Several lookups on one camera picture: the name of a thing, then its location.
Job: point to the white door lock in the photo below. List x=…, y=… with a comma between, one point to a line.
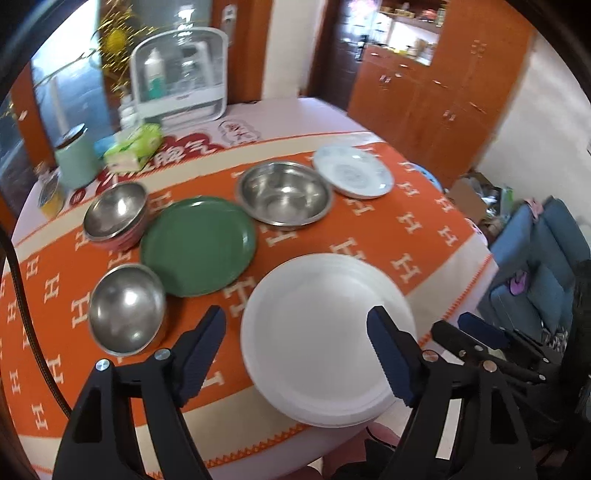
x=227, y=23

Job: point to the orange wooden wall cabinet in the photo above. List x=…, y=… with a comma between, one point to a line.
x=438, y=92

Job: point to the small blue pack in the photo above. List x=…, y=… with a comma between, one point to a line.
x=105, y=145

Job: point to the steel bowl pink outside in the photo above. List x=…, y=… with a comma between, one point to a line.
x=115, y=210

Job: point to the green plate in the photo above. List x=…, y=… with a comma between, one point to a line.
x=198, y=244

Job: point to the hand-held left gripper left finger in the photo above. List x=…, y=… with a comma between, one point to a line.
x=203, y=355

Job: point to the white blue patterned plate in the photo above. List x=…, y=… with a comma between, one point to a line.
x=353, y=170

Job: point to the orange patterned blanket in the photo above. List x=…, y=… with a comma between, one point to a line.
x=369, y=230

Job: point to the yellow jar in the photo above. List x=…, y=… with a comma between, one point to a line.
x=51, y=194

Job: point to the dark wooden entrance door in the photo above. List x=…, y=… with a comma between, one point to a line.
x=351, y=78

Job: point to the cardboard box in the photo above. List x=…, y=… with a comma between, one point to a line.
x=466, y=196

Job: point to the white transparent storage box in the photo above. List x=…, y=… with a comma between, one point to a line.
x=184, y=108

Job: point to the green wipes packet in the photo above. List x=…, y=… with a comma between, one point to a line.
x=508, y=194

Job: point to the bottle with green liquid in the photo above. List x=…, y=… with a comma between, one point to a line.
x=154, y=74

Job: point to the small white bottle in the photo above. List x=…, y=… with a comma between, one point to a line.
x=127, y=110

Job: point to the small steel bowl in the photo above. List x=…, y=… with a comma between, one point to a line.
x=124, y=309

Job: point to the mint green canister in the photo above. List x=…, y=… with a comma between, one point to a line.
x=76, y=159

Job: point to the wooden glass sliding door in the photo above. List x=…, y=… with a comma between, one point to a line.
x=272, y=50

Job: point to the large white plate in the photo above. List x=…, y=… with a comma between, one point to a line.
x=323, y=332

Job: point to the pink cloth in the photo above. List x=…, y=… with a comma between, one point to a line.
x=533, y=205

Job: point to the green tissue pack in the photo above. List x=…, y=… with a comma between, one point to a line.
x=134, y=145

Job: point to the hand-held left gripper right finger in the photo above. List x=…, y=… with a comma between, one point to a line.
x=390, y=355

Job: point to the clear baby bottle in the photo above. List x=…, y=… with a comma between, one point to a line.
x=187, y=69

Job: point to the blue sofa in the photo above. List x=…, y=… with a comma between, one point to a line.
x=531, y=258

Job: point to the light blue plastic stool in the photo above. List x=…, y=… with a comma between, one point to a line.
x=422, y=171

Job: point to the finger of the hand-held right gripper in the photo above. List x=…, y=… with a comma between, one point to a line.
x=482, y=330
x=455, y=337

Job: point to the large steel bowl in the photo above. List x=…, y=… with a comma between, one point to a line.
x=281, y=194

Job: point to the person's pink clothing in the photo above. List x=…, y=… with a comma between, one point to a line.
x=351, y=452

